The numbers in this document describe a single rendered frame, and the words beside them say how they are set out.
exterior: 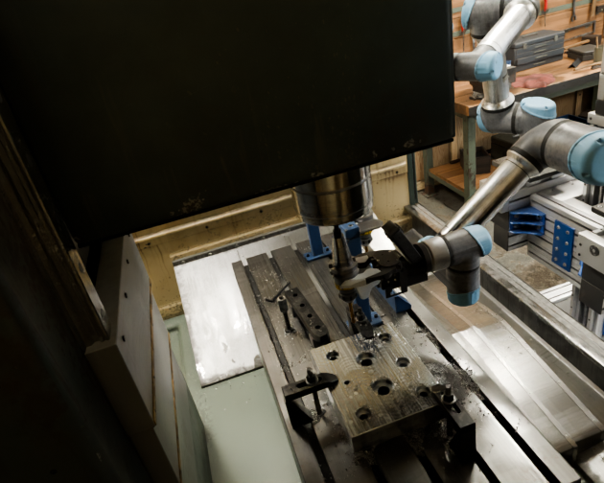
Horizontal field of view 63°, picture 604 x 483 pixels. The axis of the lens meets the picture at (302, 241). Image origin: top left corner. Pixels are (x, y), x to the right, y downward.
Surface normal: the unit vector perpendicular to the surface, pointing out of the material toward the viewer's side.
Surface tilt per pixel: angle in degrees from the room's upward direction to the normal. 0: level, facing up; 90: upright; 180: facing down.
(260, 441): 0
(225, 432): 0
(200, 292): 24
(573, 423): 8
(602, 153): 88
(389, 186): 90
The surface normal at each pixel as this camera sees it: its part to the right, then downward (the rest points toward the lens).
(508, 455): -0.18, -0.86
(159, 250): 0.28, 0.43
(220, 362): -0.05, -0.61
